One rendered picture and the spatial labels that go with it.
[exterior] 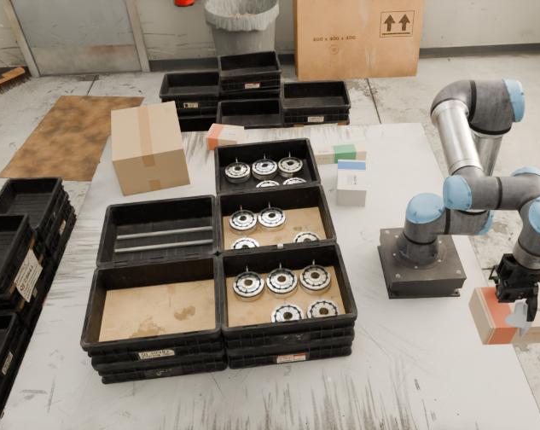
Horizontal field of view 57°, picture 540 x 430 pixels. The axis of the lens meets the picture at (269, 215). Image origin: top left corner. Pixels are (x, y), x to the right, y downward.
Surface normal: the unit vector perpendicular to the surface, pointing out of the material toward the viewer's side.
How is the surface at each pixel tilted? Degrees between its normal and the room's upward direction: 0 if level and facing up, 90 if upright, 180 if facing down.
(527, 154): 0
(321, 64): 72
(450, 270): 3
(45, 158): 0
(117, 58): 90
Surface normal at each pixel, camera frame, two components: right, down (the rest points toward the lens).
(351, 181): -0.04, -0.72
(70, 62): 0.01, 0.70
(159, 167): 0.23, 0.67
